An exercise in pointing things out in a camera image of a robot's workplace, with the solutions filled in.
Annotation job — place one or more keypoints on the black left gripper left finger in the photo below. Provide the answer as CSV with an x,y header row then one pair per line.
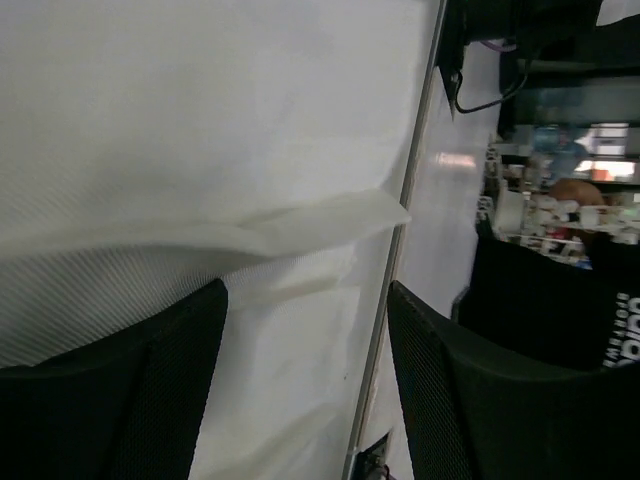
x,y
128,406

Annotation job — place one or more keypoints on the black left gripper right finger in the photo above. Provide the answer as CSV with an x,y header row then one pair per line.
x,y
475,410

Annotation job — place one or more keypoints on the white pleated skirt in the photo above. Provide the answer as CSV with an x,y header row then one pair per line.
x,y
149,148

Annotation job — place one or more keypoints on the black bag with white lettering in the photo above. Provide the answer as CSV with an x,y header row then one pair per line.
x,y
582,319

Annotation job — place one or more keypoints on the cluttered background shelf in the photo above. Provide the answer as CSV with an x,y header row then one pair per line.
x,y
551,189

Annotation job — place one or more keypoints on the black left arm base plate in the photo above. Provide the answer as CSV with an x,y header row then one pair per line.
x,y
370,464

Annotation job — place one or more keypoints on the grey metal table rail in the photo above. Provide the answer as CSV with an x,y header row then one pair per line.
x,y
379,325

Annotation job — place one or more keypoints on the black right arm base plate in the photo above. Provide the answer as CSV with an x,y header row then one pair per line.
x,y
560,62

